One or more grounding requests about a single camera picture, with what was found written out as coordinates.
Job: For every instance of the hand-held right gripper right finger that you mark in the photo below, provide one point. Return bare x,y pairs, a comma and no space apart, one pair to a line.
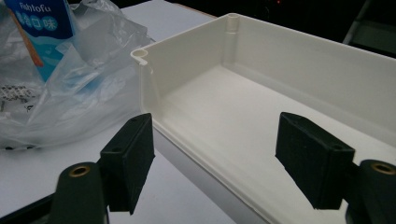
314,161

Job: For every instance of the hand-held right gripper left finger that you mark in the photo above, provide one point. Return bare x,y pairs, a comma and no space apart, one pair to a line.
126,161

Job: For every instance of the clear plastic bag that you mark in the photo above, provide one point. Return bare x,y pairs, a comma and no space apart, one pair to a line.
90,90

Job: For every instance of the white plastic box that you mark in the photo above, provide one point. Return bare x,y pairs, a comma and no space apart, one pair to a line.
236,118

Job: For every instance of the blue snack packet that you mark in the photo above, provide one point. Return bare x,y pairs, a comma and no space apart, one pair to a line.
43,31

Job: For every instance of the grey metal stand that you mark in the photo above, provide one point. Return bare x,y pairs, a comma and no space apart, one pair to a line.
370,29

